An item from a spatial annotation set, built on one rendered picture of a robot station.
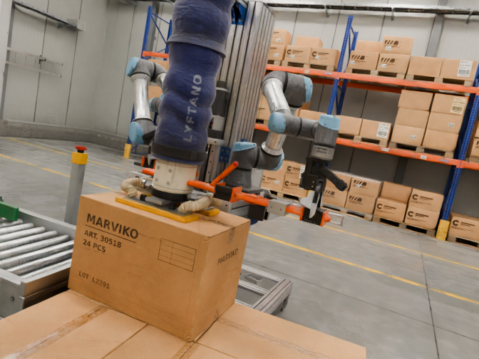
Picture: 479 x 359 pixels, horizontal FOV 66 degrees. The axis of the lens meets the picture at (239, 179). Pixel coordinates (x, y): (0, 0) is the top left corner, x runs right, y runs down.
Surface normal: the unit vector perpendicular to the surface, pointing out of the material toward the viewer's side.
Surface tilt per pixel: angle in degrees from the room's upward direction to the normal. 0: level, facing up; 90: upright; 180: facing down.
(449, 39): 90
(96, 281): 90
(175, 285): 90
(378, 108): 90
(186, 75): 77
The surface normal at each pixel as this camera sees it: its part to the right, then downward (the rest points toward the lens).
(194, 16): -0.18, 0.18
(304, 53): -0.39, 0.04
